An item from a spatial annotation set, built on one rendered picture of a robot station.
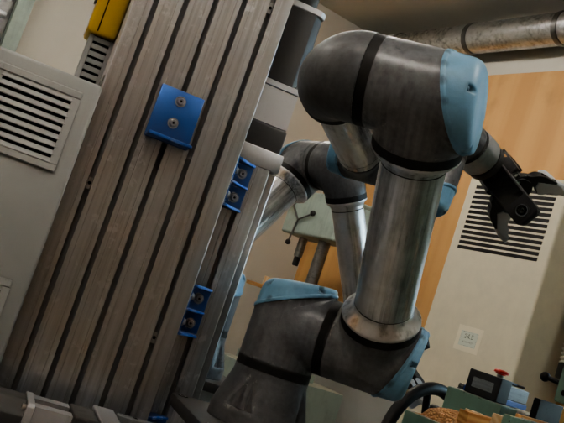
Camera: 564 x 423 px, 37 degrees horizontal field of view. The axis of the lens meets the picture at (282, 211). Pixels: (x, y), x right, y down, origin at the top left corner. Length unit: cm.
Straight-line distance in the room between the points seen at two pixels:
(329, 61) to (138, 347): 59
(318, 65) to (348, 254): 95
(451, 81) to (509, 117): 311
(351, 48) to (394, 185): 18
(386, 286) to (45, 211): 52
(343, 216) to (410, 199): 86
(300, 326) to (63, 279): 38
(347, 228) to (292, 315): 70
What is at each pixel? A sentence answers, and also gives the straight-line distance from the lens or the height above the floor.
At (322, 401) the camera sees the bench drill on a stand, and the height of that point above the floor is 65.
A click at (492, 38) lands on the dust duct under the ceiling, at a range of 419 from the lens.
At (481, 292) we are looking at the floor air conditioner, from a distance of 344.
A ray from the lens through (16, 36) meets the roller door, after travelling 412.
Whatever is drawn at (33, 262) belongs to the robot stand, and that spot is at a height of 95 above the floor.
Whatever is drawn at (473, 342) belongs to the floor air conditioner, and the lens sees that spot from 340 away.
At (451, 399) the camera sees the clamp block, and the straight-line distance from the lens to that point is 181.
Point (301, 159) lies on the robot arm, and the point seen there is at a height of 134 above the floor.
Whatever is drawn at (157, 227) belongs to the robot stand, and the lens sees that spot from 137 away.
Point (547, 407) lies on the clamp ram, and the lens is 176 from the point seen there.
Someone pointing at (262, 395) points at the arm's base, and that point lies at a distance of 125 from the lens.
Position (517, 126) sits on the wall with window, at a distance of 404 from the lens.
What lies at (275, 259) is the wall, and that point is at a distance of 481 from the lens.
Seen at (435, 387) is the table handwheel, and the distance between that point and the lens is 190.
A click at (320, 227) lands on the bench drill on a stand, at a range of 397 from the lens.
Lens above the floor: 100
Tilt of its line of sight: 6 degrees up
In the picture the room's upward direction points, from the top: 19 degrees clockwise
